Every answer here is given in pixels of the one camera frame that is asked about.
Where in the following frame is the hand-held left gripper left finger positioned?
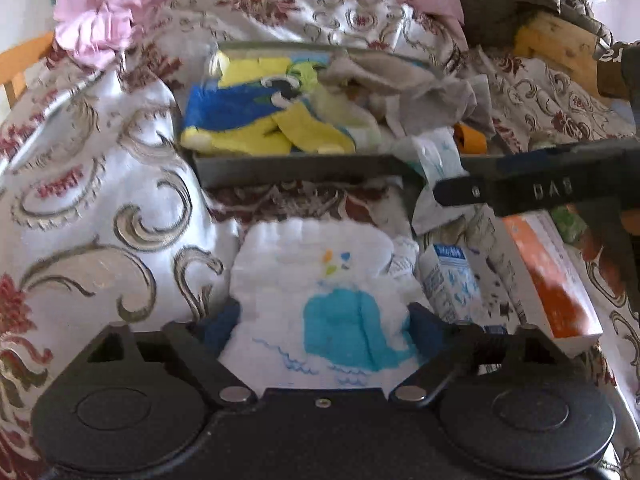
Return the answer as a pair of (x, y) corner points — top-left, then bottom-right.
(82, 305), (258, 406)

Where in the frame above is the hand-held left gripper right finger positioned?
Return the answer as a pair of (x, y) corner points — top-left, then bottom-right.
(390, 302), (566, 406)

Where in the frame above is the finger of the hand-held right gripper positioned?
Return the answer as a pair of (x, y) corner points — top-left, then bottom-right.
(432, 172), (501, 209)

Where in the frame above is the orange ribbed cup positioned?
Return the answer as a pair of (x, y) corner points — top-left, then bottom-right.
(452, 122), (490, 156)

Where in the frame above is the white patterned cloth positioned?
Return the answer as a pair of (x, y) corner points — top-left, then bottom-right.
(395, 129), (473, 233)

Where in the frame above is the white whale towel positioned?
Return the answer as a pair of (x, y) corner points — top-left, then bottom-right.
(217, 217), (426, 391)

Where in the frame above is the grey cloth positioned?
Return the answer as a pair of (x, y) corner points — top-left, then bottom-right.
(319, 54), (496, 138)

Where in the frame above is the yellow sock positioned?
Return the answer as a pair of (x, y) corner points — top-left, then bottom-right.
(272, 102), (357, 156)

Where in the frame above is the grey rectangular tray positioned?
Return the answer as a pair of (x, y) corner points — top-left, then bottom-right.
(177, 42), (493, 223)

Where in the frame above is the bag of green pellets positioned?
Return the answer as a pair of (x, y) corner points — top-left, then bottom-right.
(550, 207), (583, 243)

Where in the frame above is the blue and white tissue packet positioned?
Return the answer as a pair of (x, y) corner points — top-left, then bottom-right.
(419, 242), (483, 323)

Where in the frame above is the orange and white tissue box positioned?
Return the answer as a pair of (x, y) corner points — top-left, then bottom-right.
(467, 207), (605, 342)

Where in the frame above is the brown printed cloth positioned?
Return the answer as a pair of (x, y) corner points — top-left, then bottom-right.
(592, 40), (640, 136)

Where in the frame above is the wooden bed board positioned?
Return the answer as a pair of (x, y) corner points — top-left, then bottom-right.
(514, 10), (613, 96)

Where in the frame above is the floral bedspread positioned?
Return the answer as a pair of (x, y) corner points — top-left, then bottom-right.
(0, 0), (640, 480)

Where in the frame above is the cartoon frog towel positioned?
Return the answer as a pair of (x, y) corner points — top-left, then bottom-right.
(180, 52), (351, 157)

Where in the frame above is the pink bed sheet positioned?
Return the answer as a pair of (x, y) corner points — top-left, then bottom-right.
(52, 0), (468, 68)

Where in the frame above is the wooden bed rail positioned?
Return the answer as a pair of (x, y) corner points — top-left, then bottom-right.
(0, 30), (56, 106)

